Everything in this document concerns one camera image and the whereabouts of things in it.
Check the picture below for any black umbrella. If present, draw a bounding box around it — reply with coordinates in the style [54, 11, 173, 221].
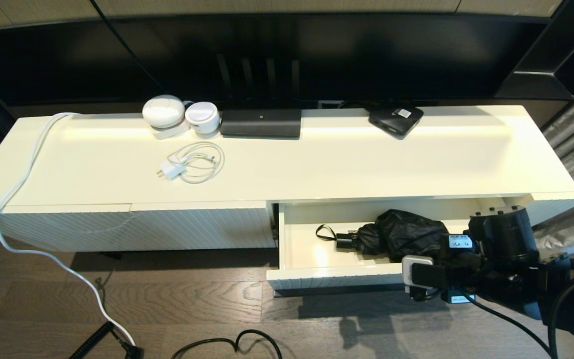
[315, 209, 449, 263]

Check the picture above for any black shelf unit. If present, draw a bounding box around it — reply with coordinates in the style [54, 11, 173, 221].
[495, 0, 574, 100]

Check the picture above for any white ribbed drawer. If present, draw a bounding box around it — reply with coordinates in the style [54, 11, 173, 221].
[266, 197, 534, 295]

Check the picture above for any black metal rod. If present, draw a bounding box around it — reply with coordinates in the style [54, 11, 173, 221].
[273, 284, 407, 297]

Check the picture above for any black coiled cable with plug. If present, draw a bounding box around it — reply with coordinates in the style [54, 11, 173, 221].
[68, 319, 145, 359]

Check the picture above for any white charger with cable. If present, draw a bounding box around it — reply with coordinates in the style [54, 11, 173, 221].
[156, 141, 225, 184]

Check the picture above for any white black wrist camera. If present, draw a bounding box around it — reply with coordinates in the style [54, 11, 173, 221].
[402, 255, 449, 295]

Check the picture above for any black router with antennas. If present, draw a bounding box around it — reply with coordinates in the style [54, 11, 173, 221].
[216, 53, 302, 140]

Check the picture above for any white ribbed cabinet door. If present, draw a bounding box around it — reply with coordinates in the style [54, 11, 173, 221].
[131, 199, 276, 249]
[0, 203, 136, 251]

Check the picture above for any small white round device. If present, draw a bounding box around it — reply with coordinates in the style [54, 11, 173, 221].
[185, 102, 220, 134]

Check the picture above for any white flat device base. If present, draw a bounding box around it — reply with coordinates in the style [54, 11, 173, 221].
[151, 123, 190, 140]

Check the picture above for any large white round device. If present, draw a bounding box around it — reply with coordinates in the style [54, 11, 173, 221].
[142, 95, 186, 129]

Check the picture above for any cream white TV cabinet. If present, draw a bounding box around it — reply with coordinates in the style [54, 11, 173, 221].
[0, 105, 574, 251]

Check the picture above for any thin black floor cable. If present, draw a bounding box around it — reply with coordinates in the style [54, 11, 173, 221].
[170, 328, 284, 359]

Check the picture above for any black hanging cable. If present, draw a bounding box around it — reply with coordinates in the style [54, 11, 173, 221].
[89, 0, 165, 93]

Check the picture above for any black television screen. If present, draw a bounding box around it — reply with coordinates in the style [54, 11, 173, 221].
[0, 11, 562, 108]

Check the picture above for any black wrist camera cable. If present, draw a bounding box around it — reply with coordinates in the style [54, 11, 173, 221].
[409, 267, 574, 359]

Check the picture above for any black set-top box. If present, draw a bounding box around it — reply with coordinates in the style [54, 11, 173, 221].
[368, 105, 425, 140]

